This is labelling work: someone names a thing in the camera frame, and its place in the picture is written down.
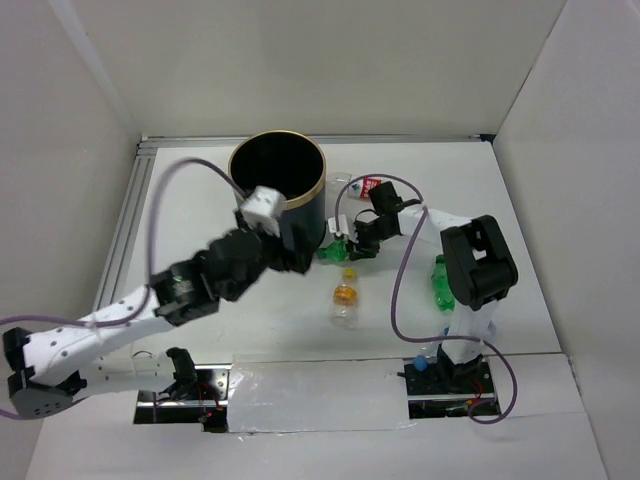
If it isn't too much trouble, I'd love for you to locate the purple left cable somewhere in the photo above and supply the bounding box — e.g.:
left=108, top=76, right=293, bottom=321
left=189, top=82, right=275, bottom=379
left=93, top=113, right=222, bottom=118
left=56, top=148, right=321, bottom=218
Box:
left=0, top=157, right=246, bottom=421

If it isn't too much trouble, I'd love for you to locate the clear bottle yellow cap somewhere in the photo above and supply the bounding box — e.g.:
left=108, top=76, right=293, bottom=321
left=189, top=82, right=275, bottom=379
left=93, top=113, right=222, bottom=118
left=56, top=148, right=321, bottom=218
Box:
left=329, top=267, right=359, bottom=329

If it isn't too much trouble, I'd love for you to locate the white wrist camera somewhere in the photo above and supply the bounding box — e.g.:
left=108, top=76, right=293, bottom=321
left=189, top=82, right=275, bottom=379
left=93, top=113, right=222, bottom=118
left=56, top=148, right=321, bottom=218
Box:
left=327, top=214, right=353, bottom=239
left=239, top=186, right=286, bottom=237

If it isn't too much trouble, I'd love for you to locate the small green bottle right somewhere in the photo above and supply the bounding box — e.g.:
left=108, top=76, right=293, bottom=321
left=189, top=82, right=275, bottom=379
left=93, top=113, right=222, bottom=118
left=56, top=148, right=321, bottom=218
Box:
left=430, top=255, right=456, bottom=312

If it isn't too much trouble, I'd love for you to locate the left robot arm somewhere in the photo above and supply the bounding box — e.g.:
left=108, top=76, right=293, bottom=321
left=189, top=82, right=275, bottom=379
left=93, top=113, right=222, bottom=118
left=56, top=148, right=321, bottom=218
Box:
left=2, top=225, right=314, bottom=420

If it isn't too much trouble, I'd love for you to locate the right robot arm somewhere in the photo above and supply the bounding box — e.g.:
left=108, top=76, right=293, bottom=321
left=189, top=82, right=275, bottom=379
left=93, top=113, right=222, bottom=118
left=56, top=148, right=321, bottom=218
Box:
left=346, top=174, right=518, bottom=392

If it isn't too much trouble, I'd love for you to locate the aluminium frame rail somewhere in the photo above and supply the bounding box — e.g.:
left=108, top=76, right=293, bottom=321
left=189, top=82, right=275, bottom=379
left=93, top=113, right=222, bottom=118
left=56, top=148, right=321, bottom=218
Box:
left=96, top=136, right=503, bottom=363

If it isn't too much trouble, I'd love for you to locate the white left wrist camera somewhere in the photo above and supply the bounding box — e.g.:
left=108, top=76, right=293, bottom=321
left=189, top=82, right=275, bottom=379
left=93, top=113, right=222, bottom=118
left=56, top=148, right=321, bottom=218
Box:
left=239, top=186, right=286, bottom=237

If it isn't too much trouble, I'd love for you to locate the clear bottle blue label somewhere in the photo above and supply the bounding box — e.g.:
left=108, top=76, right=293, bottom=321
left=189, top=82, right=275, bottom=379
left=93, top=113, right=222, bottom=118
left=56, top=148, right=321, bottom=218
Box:
left=412, top=322, right=496, bottom=372

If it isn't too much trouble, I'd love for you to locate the black bin gold rim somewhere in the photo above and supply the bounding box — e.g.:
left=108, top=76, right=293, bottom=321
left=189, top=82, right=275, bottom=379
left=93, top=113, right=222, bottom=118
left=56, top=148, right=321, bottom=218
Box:
left=228, top=130, right=326, bottom=250

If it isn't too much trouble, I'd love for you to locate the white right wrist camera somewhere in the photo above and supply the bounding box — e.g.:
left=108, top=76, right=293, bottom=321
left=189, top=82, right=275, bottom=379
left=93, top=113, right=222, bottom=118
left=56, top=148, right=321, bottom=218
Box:
left=327, top=214, right=353, bottom=239

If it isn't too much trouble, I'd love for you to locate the clear bottle red label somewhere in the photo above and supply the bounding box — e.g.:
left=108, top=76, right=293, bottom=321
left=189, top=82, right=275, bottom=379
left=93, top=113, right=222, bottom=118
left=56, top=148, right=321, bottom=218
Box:
left=327, top=172, right=382, bottom=201

